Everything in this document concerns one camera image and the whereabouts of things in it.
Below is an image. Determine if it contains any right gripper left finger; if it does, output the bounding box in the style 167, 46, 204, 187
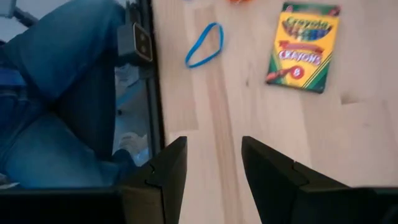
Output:
121, 136, 188, 224

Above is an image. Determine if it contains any black table-level camera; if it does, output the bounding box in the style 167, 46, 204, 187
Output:
117, 11, 154, 66

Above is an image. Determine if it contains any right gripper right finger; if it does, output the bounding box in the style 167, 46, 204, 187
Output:
242, 136, 374, 224

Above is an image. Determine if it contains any person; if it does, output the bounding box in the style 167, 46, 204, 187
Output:
0, 0, 150, 189

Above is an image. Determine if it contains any blue rubber band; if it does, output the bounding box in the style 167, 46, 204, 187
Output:
185, 21, 224, 69

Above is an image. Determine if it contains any black aluminium table frame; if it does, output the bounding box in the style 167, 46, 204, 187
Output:
136, 0, 165, 150

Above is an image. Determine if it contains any yellow crayon box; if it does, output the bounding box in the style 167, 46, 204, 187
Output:
264, 1, 342, 94

